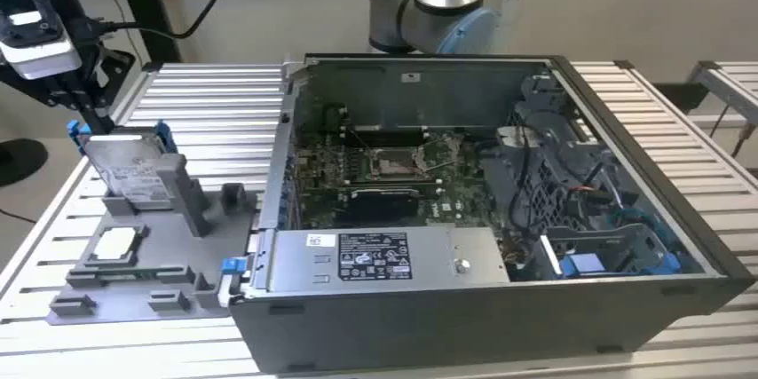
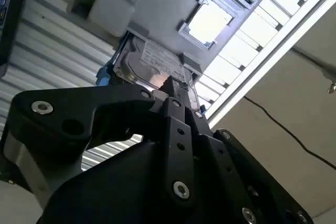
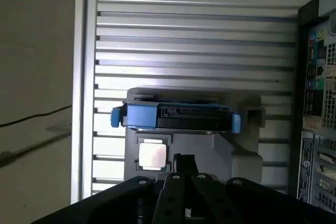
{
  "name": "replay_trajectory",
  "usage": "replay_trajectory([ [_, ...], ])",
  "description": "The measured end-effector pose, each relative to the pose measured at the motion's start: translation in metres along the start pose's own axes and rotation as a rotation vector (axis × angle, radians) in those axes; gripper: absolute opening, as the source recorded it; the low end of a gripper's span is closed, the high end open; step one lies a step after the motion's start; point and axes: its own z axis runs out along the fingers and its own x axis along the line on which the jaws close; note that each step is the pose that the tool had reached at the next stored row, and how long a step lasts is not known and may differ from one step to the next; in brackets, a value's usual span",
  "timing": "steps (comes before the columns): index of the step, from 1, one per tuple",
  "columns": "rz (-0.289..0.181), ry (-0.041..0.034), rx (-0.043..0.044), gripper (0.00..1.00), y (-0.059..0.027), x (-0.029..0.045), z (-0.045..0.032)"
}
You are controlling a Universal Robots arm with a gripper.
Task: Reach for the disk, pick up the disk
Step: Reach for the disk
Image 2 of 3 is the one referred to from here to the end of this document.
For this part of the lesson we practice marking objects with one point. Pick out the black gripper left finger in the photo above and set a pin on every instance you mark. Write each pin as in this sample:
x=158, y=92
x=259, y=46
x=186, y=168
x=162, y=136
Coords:
x=78, y=103

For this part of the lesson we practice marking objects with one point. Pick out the hard disk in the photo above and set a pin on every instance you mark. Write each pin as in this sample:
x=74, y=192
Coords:
x=152, y=58

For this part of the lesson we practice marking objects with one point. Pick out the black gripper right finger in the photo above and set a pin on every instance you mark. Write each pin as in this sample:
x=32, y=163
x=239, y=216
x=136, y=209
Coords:
x=236, y=171

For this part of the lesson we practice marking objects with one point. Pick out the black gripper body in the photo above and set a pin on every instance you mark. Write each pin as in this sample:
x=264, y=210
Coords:
x=126, y=182

